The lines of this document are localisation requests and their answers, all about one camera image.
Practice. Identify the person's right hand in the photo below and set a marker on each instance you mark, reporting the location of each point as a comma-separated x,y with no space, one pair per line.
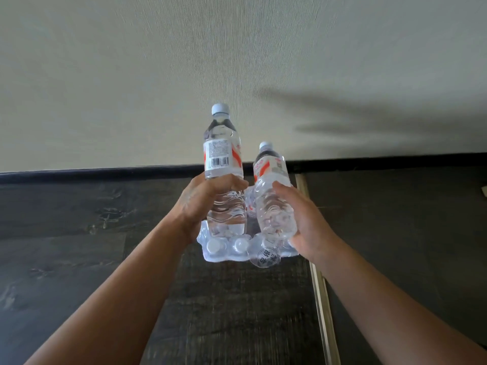
314,228

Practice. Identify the person's left hand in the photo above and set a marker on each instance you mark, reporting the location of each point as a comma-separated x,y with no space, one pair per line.
192,209

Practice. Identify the person's left thumb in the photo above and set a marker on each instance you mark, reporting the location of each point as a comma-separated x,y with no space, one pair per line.
228,183

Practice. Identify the person's right thumb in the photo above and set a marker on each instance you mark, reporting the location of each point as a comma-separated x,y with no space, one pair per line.
286,195

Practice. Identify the clear water bottle red label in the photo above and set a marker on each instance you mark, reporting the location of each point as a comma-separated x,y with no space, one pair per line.
272,182

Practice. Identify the clear water bottle barcode label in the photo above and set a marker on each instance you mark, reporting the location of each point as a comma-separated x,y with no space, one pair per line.
223,155

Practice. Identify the person's right forearm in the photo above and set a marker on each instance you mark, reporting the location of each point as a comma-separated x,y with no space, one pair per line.
388,311

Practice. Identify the person's left forearm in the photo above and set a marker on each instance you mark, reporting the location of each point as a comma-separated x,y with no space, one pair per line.
114,300

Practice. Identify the shrink-wrapped pack of water bottles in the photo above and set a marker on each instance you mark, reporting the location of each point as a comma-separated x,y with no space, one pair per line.
232,248

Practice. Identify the metal floor threshold strip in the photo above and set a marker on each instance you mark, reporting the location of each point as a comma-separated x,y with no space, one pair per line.
321,285

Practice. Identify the black baseboard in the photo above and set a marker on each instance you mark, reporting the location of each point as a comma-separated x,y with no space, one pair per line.
114,173

